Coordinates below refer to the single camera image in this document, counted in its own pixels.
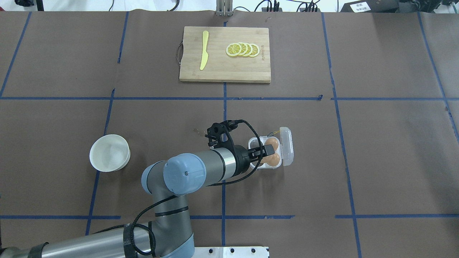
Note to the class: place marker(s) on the clear plastic egg box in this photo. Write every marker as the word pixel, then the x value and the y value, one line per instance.
pixel 285 150

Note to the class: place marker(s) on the brown egg from bowl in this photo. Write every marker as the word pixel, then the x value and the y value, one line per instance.
pixel 264 160

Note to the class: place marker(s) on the yellow plastic knife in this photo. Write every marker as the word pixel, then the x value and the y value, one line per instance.
pixel 204 56

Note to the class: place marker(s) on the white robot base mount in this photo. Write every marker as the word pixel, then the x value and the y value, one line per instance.
pixel 232 252

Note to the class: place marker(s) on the brown egg in box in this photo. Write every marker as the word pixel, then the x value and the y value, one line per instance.
pixel 272 160
pixel 273 141

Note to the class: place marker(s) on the white round bowl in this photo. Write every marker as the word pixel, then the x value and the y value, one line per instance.
pixel 110 153

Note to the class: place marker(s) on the lemon slice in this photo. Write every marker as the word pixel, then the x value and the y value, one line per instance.
pixel 254 50
pixel 244 49
pixel 248 50
pixel 233 49

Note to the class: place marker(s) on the brown egg rear in box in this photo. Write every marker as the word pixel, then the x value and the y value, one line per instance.
pixel 273 141

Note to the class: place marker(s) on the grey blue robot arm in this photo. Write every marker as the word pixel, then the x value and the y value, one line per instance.
pixel 163 229

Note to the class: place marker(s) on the bamboo cutting board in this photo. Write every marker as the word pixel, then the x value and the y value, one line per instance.
pixel 221 68

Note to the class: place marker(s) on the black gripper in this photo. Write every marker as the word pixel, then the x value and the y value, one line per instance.
pixel 242 158

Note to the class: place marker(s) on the brown egg front in box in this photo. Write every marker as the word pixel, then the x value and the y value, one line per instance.
pixel 272 160

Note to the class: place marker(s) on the aluminium camera post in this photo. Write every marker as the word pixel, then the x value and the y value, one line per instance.
pixel 224 8

